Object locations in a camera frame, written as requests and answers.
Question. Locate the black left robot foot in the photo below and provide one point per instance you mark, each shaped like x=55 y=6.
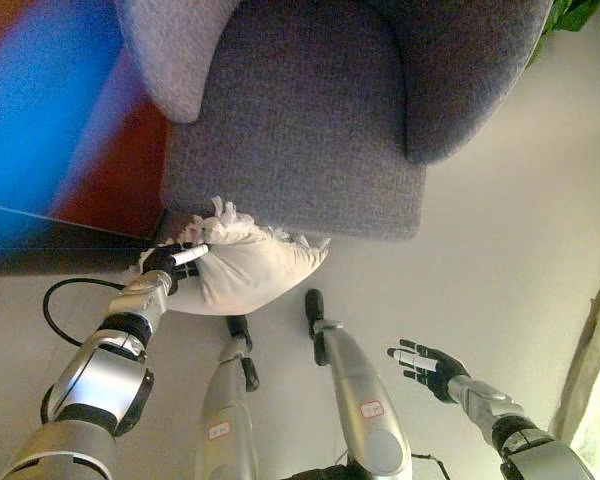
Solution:
x=239 y=327

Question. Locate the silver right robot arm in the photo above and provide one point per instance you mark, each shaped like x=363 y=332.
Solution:
x=510 y=425

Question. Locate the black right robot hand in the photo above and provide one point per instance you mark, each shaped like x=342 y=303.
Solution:
x=430 y=367

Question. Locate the silver right robot leg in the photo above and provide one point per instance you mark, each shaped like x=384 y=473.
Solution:
x=362 y=400

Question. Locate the black robot foot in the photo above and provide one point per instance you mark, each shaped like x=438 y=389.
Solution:
x=314 y=306
x=239 y=327

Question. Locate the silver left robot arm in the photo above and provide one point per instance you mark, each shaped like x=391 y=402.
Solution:
x=85 y=380

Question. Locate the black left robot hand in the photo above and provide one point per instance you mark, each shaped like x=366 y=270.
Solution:
x=172 y=262

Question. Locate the white tasselled pillow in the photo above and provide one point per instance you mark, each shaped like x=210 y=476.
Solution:
x=250 y=270

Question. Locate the silver left robot leg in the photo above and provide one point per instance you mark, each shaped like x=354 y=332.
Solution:
x=227 y=415

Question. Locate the black right robot foot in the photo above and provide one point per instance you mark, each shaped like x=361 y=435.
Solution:
x=314 y=306

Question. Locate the grey fabric tub armchair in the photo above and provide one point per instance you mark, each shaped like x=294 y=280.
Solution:
x=305 y=115

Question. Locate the silver robot leg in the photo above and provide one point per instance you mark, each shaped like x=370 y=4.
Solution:
x=227 y=415
x=362 y=400

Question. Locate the green leafy potted plant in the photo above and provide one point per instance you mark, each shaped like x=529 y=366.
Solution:
x=570 y=17

